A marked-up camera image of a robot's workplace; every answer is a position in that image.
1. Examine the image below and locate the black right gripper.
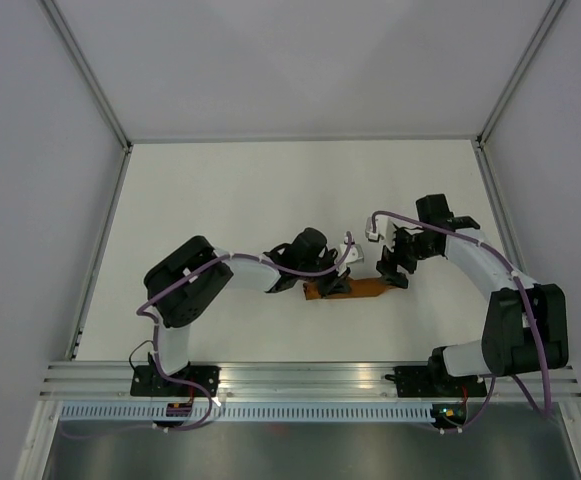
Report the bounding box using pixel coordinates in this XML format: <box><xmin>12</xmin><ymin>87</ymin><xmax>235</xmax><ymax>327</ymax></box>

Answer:
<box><xmin>376</xmin><ymin>225</ymin><xmax>438</xmax><ymax>289</ymax></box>

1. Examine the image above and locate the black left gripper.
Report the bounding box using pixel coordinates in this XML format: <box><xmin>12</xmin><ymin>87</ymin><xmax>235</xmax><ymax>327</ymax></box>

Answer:
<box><xmin>298</xmin><ymin>251</ymin><xmax>350</xmax><ymax>300</ymax></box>

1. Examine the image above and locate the brown cloth napkin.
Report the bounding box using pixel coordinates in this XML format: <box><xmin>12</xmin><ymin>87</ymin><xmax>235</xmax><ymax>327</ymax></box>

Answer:
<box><xmin>303</xmin><ymin>278</ymin><xmax>394</xmax><ymax>300</ymax></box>

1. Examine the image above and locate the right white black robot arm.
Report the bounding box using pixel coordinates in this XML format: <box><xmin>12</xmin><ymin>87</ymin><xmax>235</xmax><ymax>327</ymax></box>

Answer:
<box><xmin>366</xmin><ymin>194</ymin><xmax>569</xmax><ymax>395</ymax></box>

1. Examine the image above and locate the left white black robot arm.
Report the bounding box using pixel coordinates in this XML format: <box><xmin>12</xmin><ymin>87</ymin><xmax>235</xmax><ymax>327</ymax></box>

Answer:
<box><xmin>136</xmin><ymin>227</ymin><xmax>363</xmax><ymax>396</ymax></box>

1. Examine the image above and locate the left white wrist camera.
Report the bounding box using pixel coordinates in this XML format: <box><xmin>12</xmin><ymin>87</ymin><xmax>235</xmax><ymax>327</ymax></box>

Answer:
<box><xmin>336</xmin><ymin>240</ymin><xmax>365</xmax><ymax>275</ymax></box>

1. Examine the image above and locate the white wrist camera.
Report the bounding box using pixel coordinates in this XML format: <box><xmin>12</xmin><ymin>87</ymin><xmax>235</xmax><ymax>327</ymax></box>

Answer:
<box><xmin>336</xmin><ymin>240</ymin><xmax>365</xmax><ymax>275</ymax></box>
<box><xmin>365</xmin><ymin>215</ymin><xmax>394</xmax><ymax>244</ymax></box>

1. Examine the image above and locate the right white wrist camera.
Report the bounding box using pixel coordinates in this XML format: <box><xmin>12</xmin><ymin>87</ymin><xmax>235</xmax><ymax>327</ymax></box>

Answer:
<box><xmin>365</xmin><ymin>215</ymin><xmax>394</xmax><ymax>244</ymax></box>

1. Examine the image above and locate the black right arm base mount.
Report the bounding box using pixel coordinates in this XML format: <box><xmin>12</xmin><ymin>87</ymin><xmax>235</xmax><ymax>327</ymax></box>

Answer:
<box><xmin>384</xmin><ymin>365</ymin><xmax>487</xmax><ymax>399</ymax></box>

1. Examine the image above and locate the right aluminium side rail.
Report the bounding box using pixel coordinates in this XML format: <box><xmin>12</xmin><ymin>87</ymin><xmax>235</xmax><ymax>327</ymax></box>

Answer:
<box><xmin>472</xmin><ymin>139</ymin><xmax>554</xmax><ymax>364</ymax></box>

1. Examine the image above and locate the aluminium side rail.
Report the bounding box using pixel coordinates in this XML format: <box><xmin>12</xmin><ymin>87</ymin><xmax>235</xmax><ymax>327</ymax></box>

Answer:
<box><xmin>472</xmin><ymin>139</ymin><xmax>554</xmax><ymax>364</ymax></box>
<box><xmin>63</xmin><ymin>144</ymin><xmax>133</xmax><ymax>361</ymax></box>

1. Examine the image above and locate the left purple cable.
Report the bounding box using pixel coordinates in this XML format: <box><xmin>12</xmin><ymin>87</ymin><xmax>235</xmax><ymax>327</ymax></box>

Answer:
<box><xmin>59</xmin><ymin>230</ymin><xmax>355</xmax><ymax>441</ymax></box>

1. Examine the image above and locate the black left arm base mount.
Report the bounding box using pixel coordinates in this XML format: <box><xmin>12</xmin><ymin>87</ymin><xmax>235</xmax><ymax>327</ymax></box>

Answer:
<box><xmin>130</xmin><ymin>364</ymin><xmax>220</xmax><ymax>398</ymax></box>

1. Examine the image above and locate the left aluminium side rail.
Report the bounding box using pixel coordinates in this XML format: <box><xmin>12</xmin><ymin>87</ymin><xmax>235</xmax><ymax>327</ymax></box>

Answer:
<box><xmin>63</xmin><ymin>144</ymin><xmax>133</xmax><ymax>361</ymax></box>

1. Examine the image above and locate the aluminium front frame rail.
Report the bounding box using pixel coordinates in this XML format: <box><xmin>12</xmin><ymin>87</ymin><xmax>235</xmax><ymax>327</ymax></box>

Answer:
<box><xmin>37</xmin><ymin>359</ymin><xmax>581</xmax><ymax>404</ymax></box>

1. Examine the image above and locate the white slotted cable duct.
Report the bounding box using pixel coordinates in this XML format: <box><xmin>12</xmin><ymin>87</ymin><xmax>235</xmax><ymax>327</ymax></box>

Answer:
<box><xmin>60</xmin><ymin>401</ymin><xmax>434</xmax><ymax>423</ymax></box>

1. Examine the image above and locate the right aluminium corner post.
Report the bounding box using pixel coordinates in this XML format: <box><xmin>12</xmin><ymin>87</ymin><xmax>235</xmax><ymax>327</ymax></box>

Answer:
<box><xmin>473</xmin><ymin>0</ymin><xmax>569</xmax><ymax>149</ymax></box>

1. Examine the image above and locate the aluminium corner post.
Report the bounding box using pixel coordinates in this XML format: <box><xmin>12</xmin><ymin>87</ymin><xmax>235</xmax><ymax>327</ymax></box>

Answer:
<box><xmin>37</xmin><ymin>0</ymin><xmax>132</xmax><ymax>153</ymax></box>
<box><xmin>473</xmin><ymin>0</ymin><xmax>569</xmax><ymax>149</ymax></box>

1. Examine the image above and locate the left aluminium corner post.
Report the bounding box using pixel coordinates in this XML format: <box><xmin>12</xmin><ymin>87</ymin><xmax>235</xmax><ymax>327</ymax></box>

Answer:
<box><xmin>37</xmin><ymin>0</ymin><xmax>132</xmax><ymax>153</ymax></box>

